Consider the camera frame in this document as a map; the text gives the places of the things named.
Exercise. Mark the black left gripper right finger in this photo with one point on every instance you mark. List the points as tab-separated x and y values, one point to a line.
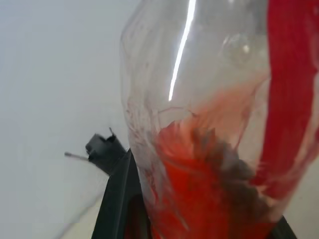
284	230

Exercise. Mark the clear bottle with red drink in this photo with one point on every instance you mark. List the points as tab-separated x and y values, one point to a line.
199	74

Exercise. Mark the dark grey box with rod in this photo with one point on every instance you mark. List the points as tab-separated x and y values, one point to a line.
104	152

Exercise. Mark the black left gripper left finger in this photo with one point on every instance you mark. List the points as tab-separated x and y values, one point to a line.
117	206

